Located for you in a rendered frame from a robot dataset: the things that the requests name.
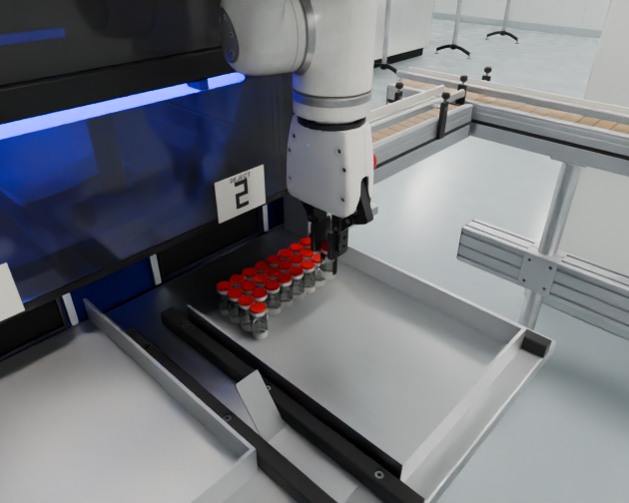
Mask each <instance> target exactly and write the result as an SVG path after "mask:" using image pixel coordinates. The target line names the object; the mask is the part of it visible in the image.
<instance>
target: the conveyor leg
mask: <svg viewBox="0 0 629 503"><path fill-rule="evenodd" d="M550 160H554V161H558V162H562V164H561V168H560V171H559V175H558V179H557V182H556V186H555V189H554V193H553V197H552V200H551V204H550V208H549V211H548V215H547V219H546V222H545V226H544V229H543V233H542V237H541V240H540V244H539V248H538V252H539V253H541V254H543V255H546V256H555V255H556V254H557V251H558V248H559V244H560V241H561V238H562V234H563V231H564V228H565V224H566V221H567V218H568V214H569V211H570V208H571V204H572V201H573V198H574V194H575V191H576V188H577V184H578V181H579V178H580V174H581V171H582V168H585V169H586V168H587V166H583V165H579V164H575V163H572V162H568V161H564V160H560V159H556V158H552V157H550ZM543 297H544V296H543V295H541V294H539V293H536V292H534V291H532V290H529V289H528V290H527V291H526V295H525V299H524V302H523V305H522V308H521V312H520V316H519V319H518V323H519V324H521V325H523V326H525V327H528V328H530V329H532V330H534V327H535V324H536V320H537V317H538V314H539V310H540V307H541V304H542V300H543Z"/></svg>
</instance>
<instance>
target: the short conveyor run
mask: <svg viewBox="0 0 629 503"><path fill-rule="evenodd" d="M395 88H396V89H397V92H395V93H394V102H393V103H391V104H388V105H385V106H382V107H379V108H377V109H374V110H371V111H370V113H369V115H367V116H366V121H367V122H368V123H369V124H370V130H371V138H372V149H373V153H374V154H375V156H376V158H377V163H376V167H375V170H374V171H373V184H374V185H375V184H377V183H379V182H381V181H383V180H385V179H387V178H389V177H391V176H393V175H395V174H397V173H399V172H401V171H403V170H405V169H407V168H409V167H411V166H413V165H415V164H417V163H418V162H420V161H422V160H424V159H426V158H428V157H430V156H432V155H434V154H436V153H438V152H440V151H442V150H444V149H446V148H448V147H450V146H452V145H454V144H456V143H458V142H460V141H462V140H464V139H466V138H468V137H469V131H470V125H471V119H472V113H473V105H471V104H464V105H459V104H454V103H450V102H452V101H455V100H457V99H460V98H462V97H464V95H465V90H463V89H461V90H459V91H456V92H454V93H451V94H450V93H449V92H447V91H444V92H443V88H444V85H441V86H438V87H435V88H433V89H430V90H427V91H424V92H421V93H419V94H416V95H413V96H410V97H407V98H405V97H402V93H403V92H402V91H400V89H402V88H403V83H402V82H396V83H395ZM438 94H441V98H437V97H435V96H436V95H438Z"/></svg>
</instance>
